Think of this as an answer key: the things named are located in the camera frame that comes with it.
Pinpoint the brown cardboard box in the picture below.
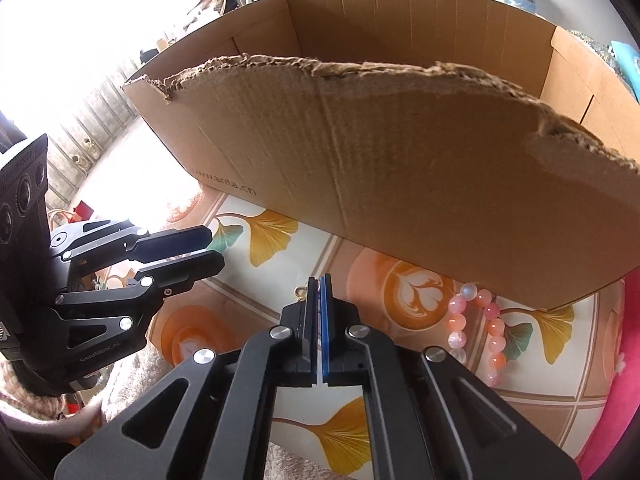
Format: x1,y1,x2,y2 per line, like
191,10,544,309
121,0,640,311

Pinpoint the person's left forearm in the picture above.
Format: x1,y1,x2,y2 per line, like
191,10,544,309
0,355,103,433

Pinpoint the metal window railing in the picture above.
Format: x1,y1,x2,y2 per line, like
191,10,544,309
45,50,151,181

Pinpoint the blue patterned blanket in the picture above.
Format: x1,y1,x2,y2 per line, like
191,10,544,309
610,40,640,83

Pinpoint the pink blanket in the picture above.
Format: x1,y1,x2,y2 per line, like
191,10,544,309
585,280,640,476

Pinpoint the ginkgo leaf patterned tablecloth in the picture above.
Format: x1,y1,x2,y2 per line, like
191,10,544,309
97,187,626,480

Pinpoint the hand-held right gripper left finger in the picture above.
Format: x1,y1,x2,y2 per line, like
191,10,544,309
54,277,321,480

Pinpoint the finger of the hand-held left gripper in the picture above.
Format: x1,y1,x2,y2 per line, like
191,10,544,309
50,219,213,264
52,251,226,347

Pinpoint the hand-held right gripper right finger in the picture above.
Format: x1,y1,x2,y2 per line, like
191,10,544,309
320,274,581,480

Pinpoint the white fluffy robe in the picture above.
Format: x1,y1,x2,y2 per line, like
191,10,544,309
100,345,176,431

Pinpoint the pink orange bead bracelet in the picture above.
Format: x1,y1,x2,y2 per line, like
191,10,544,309
446,281,507,387

